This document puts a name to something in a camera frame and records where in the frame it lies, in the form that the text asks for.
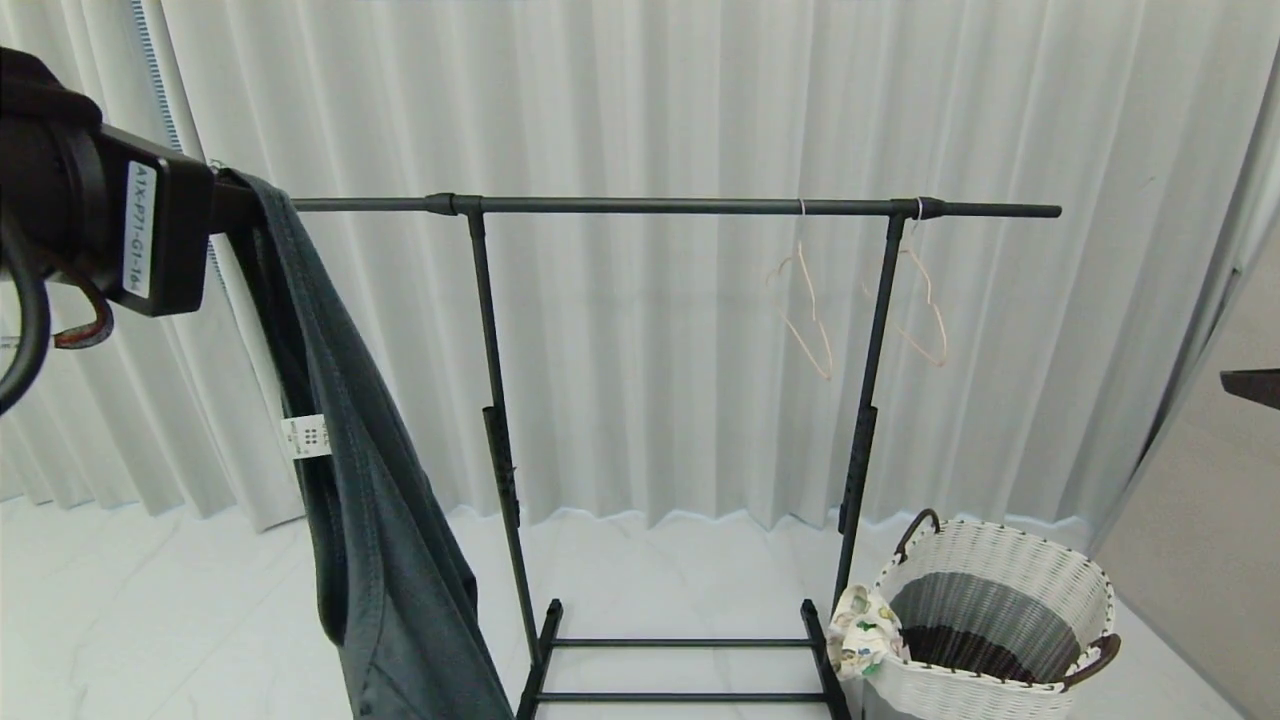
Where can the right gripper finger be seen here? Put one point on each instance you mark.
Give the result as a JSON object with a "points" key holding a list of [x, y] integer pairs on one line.
{"points": [[1262, 385]]}

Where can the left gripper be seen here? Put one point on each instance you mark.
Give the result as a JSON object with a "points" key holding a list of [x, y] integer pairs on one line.
{"points": [[175, 230]]}

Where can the pink clothes hanger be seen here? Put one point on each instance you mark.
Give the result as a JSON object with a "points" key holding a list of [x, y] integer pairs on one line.
{"points": [[812, 300], [941, 340]]}

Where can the dark grey sleeveless top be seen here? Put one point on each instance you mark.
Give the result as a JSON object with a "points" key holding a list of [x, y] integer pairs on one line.
{"points": [[390, 520]]}

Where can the white laundry basket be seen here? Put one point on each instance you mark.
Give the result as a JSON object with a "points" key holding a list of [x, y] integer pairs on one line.
{"points": [[1000, 560]]}

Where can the black clothes rack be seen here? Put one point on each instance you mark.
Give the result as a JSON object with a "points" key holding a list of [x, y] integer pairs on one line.
{"points": [[650, 206]]}

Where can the cream printed garment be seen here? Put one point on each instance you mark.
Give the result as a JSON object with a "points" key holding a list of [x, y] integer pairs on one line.
{"points": [[865, 630]]}

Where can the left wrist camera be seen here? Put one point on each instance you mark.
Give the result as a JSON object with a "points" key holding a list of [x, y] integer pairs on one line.
{"points": [[40, 90]]}

